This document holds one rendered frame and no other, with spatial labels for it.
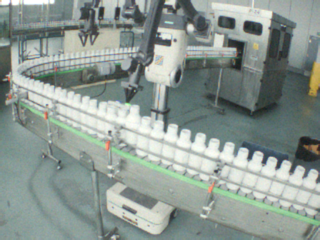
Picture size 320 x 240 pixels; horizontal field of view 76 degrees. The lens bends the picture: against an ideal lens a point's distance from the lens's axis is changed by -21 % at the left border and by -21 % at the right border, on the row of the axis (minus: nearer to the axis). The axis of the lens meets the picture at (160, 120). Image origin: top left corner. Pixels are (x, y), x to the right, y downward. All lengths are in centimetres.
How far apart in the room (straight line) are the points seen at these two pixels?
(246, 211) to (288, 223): 19
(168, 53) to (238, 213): 102
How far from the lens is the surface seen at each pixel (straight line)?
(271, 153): 149
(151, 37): 119
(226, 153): 92
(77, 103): 126
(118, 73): 282
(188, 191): 102
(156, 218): 184
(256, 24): 453
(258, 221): 101
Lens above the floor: 158
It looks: 24 degrees down
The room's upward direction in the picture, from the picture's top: 6 degrees clockwise
